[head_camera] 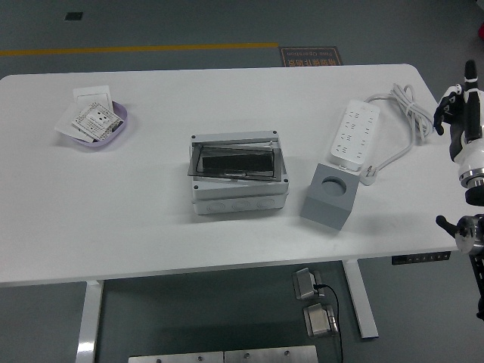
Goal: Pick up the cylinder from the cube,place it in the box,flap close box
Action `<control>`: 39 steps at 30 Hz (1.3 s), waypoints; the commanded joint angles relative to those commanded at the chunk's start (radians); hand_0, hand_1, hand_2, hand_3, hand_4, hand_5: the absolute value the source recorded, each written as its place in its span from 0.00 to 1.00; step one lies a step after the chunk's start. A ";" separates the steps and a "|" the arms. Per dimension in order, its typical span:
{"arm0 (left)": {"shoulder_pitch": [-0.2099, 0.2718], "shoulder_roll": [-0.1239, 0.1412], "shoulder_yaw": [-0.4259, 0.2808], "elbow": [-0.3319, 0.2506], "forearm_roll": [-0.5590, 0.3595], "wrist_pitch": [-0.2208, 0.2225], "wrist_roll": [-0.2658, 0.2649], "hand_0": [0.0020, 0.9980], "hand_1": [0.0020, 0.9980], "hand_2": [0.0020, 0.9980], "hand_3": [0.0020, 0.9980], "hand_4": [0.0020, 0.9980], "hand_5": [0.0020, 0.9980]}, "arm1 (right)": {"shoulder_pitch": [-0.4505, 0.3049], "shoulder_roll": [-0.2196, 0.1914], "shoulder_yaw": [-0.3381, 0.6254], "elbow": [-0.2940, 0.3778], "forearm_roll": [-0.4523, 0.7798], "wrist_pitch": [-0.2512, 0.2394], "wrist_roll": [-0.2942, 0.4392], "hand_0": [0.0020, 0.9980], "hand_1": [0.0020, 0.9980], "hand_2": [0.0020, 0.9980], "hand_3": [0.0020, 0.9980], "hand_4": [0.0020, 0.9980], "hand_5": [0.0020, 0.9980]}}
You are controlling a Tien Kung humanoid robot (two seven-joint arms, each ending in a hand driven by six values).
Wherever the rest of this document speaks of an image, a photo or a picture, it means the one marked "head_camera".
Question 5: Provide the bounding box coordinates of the white flat cover plate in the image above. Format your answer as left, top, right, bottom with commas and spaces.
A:
54, 105, 92, 141

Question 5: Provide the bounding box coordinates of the transparent grey box lid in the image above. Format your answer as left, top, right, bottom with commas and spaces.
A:
185, 136, 281, 181

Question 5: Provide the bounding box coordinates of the white table leg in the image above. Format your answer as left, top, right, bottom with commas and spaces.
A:
74, 280, 105, 363
342, 259, 379, 340

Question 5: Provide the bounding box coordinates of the white socket panel with print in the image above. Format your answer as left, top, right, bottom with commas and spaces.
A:
71, 101, 125, 141

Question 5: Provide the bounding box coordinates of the black table control panel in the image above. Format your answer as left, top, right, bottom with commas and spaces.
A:
392, 250, 451, 265

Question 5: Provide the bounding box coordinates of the white power strip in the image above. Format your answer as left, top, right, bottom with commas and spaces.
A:
327, 98, 381, 173

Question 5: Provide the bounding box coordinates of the silver foot pedal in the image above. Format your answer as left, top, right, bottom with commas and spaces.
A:
302, 302, 338, 337
291, 267, 322, 300

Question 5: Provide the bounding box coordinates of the grey metal base plate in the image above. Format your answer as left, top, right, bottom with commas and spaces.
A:
128, 351, 224, 363
224, 345, 318, 363

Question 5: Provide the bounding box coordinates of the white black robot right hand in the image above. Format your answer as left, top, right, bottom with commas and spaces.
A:
433, 59, 484, 179

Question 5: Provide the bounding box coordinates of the black pedal cable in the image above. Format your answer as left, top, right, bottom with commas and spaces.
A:
315, 283, 344, 363

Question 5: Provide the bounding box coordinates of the grey cube with round hole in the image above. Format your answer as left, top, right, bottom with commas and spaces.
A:
300, 163, 359, 231

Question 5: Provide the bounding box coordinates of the brown floor sign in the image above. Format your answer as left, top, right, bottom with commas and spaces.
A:
278, 45, 343, 68

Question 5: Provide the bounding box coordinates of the grey plastic junction box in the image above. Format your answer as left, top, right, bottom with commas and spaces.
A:
190, 130, 290, 216

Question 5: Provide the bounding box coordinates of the white power cord with plug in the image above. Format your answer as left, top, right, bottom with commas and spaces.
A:
358, 83, 436, 186

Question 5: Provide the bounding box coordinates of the plain white switch plate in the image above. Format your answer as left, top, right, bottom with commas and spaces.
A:
72, 85, 114, 110

